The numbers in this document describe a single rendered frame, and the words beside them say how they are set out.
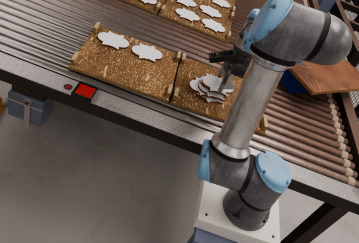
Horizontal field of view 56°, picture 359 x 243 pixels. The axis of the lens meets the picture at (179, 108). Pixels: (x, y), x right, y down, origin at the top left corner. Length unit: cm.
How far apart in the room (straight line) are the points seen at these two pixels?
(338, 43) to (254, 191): 45
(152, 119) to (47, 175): 104
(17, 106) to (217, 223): 85
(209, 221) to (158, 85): 59
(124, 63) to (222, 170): 70
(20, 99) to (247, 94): 87
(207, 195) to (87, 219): 103
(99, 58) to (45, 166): 96
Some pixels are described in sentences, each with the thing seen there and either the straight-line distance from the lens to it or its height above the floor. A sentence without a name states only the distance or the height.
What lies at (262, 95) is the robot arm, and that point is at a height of 134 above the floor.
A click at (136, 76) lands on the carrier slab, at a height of 94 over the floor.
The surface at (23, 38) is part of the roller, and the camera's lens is 152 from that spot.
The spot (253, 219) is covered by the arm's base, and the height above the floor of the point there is 98.
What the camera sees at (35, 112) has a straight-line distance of 141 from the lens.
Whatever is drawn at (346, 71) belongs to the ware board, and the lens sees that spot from 204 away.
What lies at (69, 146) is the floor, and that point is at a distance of 230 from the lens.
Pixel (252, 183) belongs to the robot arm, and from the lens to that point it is 98.
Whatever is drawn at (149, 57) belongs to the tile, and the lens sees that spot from 152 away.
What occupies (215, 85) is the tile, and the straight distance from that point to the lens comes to 144.
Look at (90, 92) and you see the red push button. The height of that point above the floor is 93.
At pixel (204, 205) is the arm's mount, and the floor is 92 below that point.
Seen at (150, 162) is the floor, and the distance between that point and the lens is 234.
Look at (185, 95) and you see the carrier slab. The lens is 140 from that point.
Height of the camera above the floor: 179
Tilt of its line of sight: 40 degrees down
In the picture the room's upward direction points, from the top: 24 degrees clockwise
